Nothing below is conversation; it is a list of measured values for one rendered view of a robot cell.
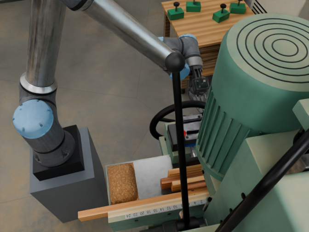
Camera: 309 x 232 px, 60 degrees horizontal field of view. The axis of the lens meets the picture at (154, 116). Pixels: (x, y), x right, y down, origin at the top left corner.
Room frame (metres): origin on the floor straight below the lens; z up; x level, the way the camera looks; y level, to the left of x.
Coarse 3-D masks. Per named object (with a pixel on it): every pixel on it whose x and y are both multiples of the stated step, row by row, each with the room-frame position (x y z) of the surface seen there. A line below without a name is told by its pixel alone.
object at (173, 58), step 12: (168, 60) 0.33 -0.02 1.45; (180, 60) 0.33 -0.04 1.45; (180, 84) 0.31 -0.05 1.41; (180, 96) 0.30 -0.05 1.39; (180, 108) 0.29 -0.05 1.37; (180, 120) 0.27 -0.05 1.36; (180, 132) 0.26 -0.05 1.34; (180, 144) 0.25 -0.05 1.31; (180, 156) 0.23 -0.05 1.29; (180, 168) 0.22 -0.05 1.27; (180, 180) 0.21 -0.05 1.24; (192, 216) 0.16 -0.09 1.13; (180, 228) 0.13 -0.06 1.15; (192, 228) 0.13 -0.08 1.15
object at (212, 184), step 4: (204, 172) 0.32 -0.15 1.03; (204, 176) 0.31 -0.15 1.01; (208, 176) 0.29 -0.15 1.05; (208, 180) 0.29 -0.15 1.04; (212, 180) 0.27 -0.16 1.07; (216, 180) 0.27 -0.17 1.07; (208, 184) 0.28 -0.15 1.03; (212, 184) 0.26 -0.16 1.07; (216, 184) 0.26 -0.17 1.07; (208, 188) 0.27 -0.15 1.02; (212, 188) 0.26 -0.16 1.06; (216, 188) 0.25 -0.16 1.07; (212, 192) 0.25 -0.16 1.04
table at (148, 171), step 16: (160, 144) 0.50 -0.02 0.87; (144, 160) 0.42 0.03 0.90; (160, 160) 0.42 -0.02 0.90; (144, 176) 0.36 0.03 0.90; (160, 176) 0.36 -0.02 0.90; (144, 192) 0.30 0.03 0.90; (160, 192) 0.30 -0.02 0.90; (176, 192) 0.30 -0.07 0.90; (128, 224) 0.20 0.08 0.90; (144, 224) 0.21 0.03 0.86
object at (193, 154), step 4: (192, 148) 0.43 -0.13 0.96; (192, 152) 0.41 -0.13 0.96; (192, 156) 0.40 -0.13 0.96; (196, 156) 0.40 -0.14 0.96; (188, 160) 0.37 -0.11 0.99; (192, 160) 0.37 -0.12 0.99; (196, 160) 0.37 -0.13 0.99; (188, 164) 0.36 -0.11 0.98; (192, 164) 0.37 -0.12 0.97; (196, 164) 0.37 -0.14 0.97
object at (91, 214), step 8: (136, 200) 0.26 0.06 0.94; (144, 200) 0.26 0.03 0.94; (152, 200) 0.26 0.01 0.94; (160, 200) 0.26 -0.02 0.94; (96, 208) 0.24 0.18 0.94; (104, 208) 0.24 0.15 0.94; (112, 208) 0.24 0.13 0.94; (120, 208) 0.24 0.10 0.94; (80, 216) 0.21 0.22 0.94; (88, 216) 0.21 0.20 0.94; (96, 216) 0.22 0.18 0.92; (104, 216) 0.22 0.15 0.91
